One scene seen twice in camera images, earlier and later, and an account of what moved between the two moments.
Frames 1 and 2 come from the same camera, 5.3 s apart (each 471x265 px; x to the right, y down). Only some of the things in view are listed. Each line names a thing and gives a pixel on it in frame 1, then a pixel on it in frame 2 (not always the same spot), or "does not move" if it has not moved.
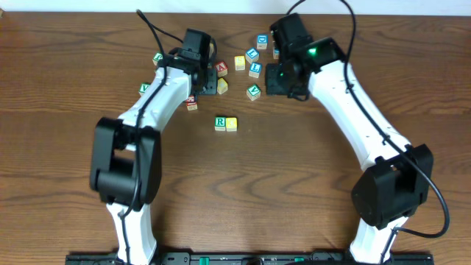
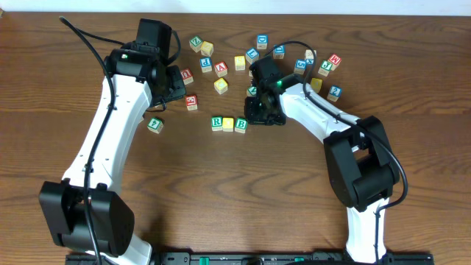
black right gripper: x=274 y=83 -> x=252 y=117
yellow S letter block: x=240 y=62 does not move
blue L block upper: x=252 y=54 does not move
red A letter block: x=221 y=68 does not move
